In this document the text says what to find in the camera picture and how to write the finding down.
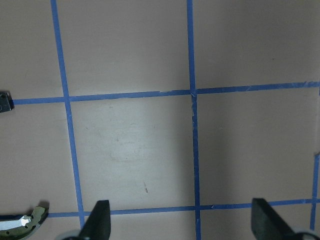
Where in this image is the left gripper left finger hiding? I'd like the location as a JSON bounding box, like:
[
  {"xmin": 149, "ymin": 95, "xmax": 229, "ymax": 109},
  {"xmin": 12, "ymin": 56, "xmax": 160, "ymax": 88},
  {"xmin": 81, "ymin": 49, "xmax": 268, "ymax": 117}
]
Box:
[{"xmin": 77, "ymin": 200, "xmax": 111, "ymax": 240}]

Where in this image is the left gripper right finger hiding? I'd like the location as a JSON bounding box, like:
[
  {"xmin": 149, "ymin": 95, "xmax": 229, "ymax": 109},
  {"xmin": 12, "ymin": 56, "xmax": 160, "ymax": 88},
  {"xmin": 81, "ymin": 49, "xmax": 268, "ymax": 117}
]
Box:
[{"xmin": 250, "ymin": 198, "xmax": 302, "ymax": 240}]

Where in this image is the black rectangular brake pad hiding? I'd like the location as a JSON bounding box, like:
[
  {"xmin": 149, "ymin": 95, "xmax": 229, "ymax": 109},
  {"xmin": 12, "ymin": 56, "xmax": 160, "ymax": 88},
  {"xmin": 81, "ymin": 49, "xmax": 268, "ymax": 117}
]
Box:
[{"xmin": 0, "ymin": 91, "xmax": 15, "ymax": 113}]

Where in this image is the olive metal brake shoe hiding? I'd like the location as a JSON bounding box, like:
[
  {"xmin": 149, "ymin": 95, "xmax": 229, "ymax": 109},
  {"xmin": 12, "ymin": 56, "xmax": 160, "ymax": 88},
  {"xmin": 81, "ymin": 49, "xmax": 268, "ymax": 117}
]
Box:
[{"xmin": 0, "ymin": 200, "xmax": 50, "ymax": 240}]

